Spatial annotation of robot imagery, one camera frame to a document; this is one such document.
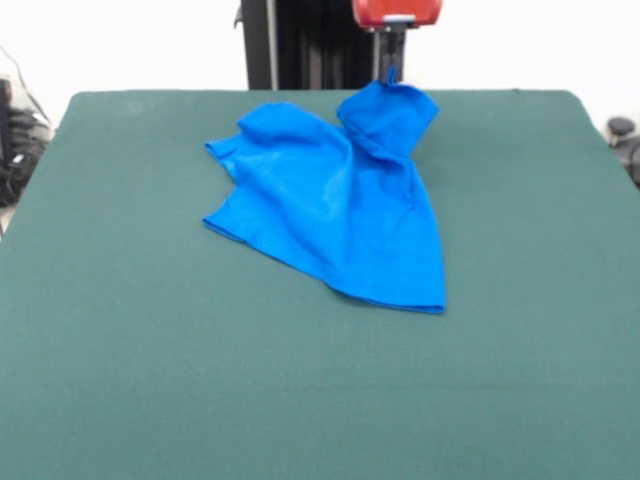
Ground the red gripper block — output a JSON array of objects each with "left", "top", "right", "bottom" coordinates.
[{"left": 351, "top": 0, "right": 445, "bottom": 84}]

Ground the blue shirt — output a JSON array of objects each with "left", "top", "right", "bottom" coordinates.
[{"left": 201, "top": 65, "right": 447, "bottom": 316}]

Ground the dark green table cloth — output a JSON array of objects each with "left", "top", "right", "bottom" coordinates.
[{"left": 0, "top": 88, "right": 640, "bottom": 480}]

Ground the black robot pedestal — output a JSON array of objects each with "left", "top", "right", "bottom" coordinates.
[{"left": 233, "top": 0, "right": 415, "bottom": 92}]

